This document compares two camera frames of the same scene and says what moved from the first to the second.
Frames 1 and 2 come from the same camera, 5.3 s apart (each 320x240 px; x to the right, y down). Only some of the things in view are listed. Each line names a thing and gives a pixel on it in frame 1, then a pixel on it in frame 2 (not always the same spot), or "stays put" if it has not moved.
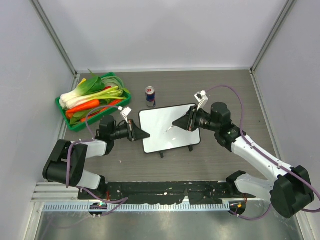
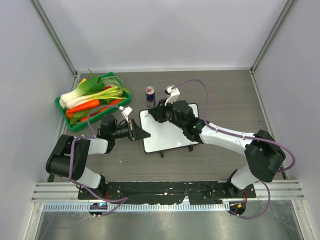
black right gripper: [189, 120] -> [158, 112]
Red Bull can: [150, 96] stays put
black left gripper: [134, 133] stays put
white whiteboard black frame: [156, 121] stays put
